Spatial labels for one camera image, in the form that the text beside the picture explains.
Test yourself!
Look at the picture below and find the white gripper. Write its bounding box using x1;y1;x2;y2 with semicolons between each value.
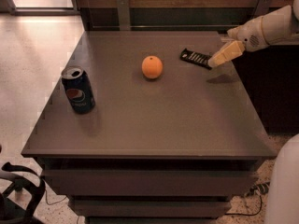
207;16;271;69

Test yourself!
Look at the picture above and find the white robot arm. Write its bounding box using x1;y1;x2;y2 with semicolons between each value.
208;0;299;224

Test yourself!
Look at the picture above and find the blue pepsi can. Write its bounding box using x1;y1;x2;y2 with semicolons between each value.
61;66;95;114

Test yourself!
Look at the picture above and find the orange fruit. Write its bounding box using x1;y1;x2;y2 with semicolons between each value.
142;56;163;79

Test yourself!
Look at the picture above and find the white power strip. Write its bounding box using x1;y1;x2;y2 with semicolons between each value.
247;182;270;196

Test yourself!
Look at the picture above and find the black office chair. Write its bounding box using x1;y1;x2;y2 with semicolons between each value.
0;161;46;224

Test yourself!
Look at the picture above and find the right metal bracket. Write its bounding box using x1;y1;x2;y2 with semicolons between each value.
252;0;272;18

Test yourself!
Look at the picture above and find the metal bracket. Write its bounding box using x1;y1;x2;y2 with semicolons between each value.
252;0;272;18
116;0;131;31

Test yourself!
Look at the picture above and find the left metal bracket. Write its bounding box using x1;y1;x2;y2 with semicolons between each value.
116;0;131;31

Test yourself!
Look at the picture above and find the black power cable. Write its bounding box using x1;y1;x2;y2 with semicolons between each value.
224;193;263;217

